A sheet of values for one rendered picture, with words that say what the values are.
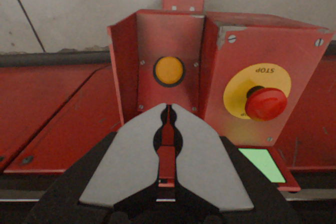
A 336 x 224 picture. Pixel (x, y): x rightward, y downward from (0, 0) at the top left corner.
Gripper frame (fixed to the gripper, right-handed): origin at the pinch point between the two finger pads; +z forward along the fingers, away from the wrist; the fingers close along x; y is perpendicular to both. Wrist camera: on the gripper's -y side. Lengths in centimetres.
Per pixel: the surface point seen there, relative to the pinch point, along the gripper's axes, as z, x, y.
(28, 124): 21.5, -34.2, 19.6
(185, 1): 71, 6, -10
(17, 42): 85, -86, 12
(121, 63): 4.1, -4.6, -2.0
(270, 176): 1.9, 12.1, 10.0
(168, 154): 4.4, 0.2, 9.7
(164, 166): 2.7, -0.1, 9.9
